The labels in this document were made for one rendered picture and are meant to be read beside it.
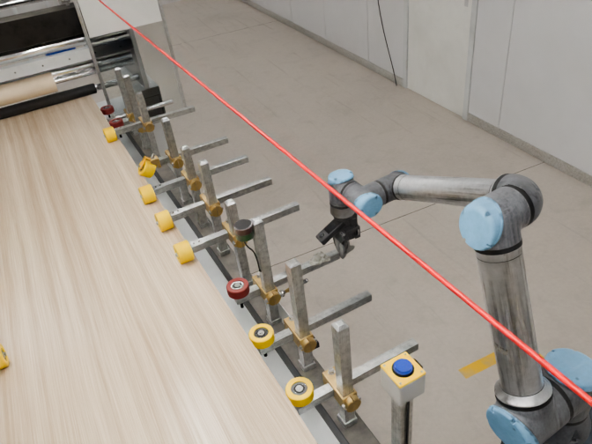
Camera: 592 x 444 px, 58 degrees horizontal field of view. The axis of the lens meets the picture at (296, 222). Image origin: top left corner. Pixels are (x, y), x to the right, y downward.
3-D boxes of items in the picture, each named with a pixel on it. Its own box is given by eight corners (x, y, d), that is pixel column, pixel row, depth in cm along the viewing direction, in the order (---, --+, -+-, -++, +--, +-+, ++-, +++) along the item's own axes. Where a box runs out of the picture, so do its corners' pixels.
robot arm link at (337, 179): (337, 183, 181) (321, 172, 188) (340, 213, 189) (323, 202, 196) (359, 173, 185) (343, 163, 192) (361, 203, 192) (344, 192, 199)
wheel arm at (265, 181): (269, 181, 239) (268, 174, 237) (272, 184, 236) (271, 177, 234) (162, 221, 222) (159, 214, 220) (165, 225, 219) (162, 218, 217)
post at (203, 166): (226, 250, 241) (204, 157, 213) (229, 255, 238) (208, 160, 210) (219, 253, 240) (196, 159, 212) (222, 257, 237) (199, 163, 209)
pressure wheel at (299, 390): (292, 397, 162) (288, 373, 155) (318, 401, 160) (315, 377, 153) (286, 421, 155) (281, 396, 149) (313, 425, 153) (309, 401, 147)
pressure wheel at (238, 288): (247, 296, 200) (242, 273, 193) (256, 308, 194) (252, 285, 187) (227, 305, 197) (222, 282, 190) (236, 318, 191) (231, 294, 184)
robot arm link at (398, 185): (561, 167, 132) (392, 165, 192) (528, 186, 127) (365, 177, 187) (569, 210, 135) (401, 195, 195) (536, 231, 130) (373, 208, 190)
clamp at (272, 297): (265, 281, 202) (263, 270, 199) (282, 302, 192) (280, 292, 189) (252, 286, 200) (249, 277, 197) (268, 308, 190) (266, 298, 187)
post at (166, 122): (189, 201, 278) (166, 115, 250) (191, 203, 275) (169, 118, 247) (183, 203, 276) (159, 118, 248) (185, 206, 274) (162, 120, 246)
